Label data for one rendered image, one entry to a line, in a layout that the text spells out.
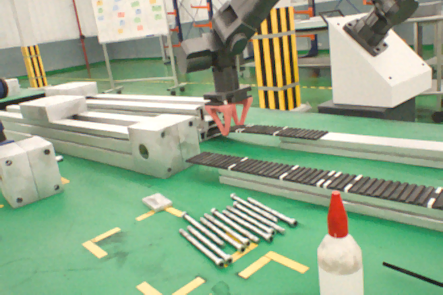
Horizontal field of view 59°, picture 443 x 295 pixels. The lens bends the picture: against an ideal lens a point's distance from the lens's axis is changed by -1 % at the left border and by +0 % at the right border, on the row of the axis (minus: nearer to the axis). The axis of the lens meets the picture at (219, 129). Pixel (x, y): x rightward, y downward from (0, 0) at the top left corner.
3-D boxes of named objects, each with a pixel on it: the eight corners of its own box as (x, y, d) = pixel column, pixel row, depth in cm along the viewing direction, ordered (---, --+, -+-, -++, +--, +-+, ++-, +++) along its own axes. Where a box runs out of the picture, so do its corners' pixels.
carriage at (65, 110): (90, 120, 106) (84, 95, 104) (51, 132, 98) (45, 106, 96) (61, 117, 116) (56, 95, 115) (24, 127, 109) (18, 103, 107)
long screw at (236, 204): (233, 208, 58) (232, 202, 58) (238, 206, 58) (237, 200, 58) (281, 237, 49) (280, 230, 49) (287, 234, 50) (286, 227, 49)
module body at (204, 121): (227, 130, 99) (223, 97, 97) (200, 143, 92) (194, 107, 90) (69, 114, 152) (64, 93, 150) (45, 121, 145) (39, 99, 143)
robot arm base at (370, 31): (386, 49, 109) (354, 22, 112) (407, 27, 103) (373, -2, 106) (373, 58, 103) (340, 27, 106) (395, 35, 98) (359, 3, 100)
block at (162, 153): (209, 157, 82) (203, 112, 79) (165, 179, 73) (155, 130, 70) (180, 152, 88) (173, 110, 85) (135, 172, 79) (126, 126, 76)
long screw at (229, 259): (234, 263, 45) (233, 255, 45) (227, 266, 44) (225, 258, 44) (192, 229, 54) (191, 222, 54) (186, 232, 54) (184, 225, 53)
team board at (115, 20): (102, 99, 699) (78, -17, 647) (121, 93, 740) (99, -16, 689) (172, 96, 627) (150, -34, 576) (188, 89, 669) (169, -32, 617)
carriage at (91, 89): (100, 101, 136) (95, 81, 134) (71, 109, 128) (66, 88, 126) (76, 100, 146) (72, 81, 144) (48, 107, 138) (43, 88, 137)
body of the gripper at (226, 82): (202, 102, 87) (197, 69, 85) (231, 92, 95) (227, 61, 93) (225, 103, 83) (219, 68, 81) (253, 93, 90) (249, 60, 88)
